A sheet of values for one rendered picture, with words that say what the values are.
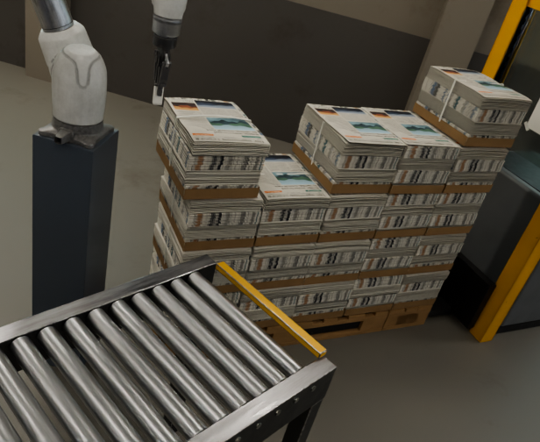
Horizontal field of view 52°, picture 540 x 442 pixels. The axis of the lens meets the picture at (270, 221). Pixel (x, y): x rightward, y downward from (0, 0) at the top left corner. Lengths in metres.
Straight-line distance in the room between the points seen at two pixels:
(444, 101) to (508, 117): 0.28
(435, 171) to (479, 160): 0.24
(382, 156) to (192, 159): 0.80
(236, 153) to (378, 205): 0.75
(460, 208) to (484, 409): 0.94
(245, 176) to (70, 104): 0.63
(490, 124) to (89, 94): 1.62
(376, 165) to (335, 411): 1.06
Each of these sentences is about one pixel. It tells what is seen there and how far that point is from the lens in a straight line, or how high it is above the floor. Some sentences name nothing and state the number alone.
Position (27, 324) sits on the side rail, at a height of 0.80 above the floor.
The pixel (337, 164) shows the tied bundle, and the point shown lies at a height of 0.96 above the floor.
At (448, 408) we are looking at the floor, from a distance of 2.79.
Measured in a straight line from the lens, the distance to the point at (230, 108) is 2.17.
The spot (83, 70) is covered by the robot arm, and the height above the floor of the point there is 1.23.
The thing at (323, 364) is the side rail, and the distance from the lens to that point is 1.50.
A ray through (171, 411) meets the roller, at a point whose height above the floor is 0.79.
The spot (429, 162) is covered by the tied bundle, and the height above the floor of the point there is 0.99.
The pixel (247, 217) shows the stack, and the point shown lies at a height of 0.75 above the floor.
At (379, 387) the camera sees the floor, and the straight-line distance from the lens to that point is 2.70.
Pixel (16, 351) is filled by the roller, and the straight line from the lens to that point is 1.44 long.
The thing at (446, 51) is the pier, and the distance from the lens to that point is 4.37.
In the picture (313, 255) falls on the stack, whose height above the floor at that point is 0.54.
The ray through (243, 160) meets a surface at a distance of 1.94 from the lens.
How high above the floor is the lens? 1.82
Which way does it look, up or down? 31 degrees down
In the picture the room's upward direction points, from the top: 15 degrees clockwise
